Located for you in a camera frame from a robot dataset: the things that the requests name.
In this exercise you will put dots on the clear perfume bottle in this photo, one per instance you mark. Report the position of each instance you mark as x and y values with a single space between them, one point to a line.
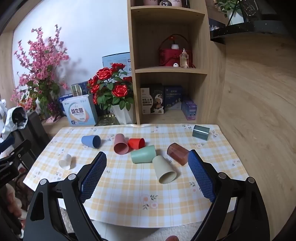
184 60

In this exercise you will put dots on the green potted plant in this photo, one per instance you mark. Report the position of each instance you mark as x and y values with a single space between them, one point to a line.
227 5

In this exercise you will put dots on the purple box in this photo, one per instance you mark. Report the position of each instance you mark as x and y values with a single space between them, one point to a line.
189 110

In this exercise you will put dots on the pink mug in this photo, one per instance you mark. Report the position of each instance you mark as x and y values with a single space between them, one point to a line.
150 2
176 2

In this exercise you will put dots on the beige cup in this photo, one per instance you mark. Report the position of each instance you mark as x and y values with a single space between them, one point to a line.
163 168

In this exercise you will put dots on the black clamp stand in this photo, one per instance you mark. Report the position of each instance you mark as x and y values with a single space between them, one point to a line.
11 160

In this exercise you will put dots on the grey-green cup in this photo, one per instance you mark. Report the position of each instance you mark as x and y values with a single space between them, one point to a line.
200 132

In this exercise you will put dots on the black chair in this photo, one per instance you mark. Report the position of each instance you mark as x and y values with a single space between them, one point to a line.
34 134

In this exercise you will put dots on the brown translucent cup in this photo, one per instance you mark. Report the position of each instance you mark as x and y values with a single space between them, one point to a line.
177 153

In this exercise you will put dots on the blue and white carton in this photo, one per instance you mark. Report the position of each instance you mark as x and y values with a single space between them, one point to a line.
115 59

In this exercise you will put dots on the snow globe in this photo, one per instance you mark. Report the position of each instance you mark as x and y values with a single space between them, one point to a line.
165 2

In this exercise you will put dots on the red cup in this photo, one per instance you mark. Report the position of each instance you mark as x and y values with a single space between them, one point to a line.
136 143

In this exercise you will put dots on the wooden shelf unit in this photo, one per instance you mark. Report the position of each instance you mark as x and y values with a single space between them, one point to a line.
214 81

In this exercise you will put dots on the black speckled shelf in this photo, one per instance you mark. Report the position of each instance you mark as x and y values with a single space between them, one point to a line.
259 29

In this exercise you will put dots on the mint green cup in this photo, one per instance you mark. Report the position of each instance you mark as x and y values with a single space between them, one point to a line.
143 154

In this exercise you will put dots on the blue cup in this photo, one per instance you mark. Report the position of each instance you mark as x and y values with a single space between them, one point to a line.
90 141

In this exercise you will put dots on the yellow checked floral tablecloth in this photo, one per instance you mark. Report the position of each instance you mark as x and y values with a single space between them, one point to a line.
129 190

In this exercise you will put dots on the metallic tumbler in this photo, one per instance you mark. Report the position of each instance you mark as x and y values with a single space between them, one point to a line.
76 90

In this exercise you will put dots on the pink blossom branches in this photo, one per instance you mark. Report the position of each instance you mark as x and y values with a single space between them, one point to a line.
44 69

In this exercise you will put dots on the small white cup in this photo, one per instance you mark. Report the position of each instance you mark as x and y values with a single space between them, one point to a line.
66 161

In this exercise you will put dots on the white ribbed vase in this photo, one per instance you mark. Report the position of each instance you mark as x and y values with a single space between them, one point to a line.
123 115

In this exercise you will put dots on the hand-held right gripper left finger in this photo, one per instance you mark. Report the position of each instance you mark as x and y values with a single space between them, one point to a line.
92 177

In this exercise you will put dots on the red gift basket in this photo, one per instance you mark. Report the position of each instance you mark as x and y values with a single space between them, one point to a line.
168 56

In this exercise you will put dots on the white and black figure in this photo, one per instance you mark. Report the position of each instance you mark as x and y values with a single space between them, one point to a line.
12 121

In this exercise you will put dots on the dark blue box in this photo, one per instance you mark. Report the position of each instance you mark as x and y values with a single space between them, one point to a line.
174 98

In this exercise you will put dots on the pink cup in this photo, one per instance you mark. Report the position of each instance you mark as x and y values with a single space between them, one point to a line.
120 143

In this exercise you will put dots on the white and black snack box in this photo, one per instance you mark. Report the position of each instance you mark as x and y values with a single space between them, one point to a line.
151 99

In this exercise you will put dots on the white box with blue print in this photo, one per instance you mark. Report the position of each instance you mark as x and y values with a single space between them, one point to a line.
79 111

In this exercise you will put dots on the red rose bouquet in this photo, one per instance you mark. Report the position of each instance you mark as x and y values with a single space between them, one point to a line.
119 90

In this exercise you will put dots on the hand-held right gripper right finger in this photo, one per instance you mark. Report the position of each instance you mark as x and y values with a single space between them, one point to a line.
201 177

